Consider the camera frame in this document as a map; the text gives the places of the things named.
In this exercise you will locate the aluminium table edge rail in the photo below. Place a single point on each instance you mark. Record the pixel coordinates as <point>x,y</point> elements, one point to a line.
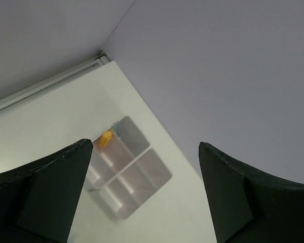
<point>20,97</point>

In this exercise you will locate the left white compartment organizer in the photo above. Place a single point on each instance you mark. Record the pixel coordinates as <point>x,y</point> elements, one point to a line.
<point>127,144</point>

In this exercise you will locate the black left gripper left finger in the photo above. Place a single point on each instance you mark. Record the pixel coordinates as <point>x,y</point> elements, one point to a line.
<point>38,200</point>

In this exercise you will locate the pink orange highlighter pen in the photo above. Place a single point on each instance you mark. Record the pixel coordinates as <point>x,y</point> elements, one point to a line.
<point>105,138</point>

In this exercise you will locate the right white compartment organizer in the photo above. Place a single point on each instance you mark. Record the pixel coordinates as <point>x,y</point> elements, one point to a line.
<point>133,186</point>

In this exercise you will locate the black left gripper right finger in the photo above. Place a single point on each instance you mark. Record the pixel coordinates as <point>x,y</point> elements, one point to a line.
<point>247,204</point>

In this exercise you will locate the white compartment organizer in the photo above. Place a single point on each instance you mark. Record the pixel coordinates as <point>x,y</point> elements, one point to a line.
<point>127,144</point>
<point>133,186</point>

